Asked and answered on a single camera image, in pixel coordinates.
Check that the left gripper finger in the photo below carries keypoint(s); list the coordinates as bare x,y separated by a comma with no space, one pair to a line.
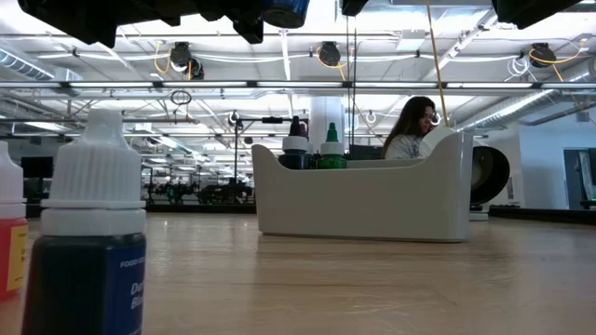
353,5
242,18

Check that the large bottle blue tip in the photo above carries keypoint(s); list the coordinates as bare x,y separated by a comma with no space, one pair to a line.
285,11

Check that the black-tipped bottle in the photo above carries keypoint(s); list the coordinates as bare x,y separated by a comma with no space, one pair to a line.
295,144

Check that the large bottle green tip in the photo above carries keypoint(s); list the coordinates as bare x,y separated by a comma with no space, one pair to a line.
332,149

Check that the grey plastic caddy bin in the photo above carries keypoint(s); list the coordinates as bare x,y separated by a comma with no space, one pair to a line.
363,200

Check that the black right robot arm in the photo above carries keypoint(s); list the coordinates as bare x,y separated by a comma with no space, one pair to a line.
531,11

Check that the white square column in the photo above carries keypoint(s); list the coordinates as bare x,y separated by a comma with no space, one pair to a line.
326,111

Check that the person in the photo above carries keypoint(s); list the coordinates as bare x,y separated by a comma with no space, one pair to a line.
410,125

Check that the black monitor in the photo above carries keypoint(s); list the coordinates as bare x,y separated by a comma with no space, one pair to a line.
37,167

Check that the small dropper bottle blue label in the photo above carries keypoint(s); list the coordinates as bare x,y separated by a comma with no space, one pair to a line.
93,186

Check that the distant black workstations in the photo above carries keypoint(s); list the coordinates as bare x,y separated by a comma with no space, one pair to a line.
186,191

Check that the small dropper bottle yellow label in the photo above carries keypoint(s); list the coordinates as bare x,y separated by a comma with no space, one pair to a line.
10,186

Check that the silver ventilation duct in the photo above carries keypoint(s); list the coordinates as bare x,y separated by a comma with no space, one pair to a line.
512,109
28,67

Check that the blue wall display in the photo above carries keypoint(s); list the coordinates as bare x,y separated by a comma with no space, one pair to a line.
579,179

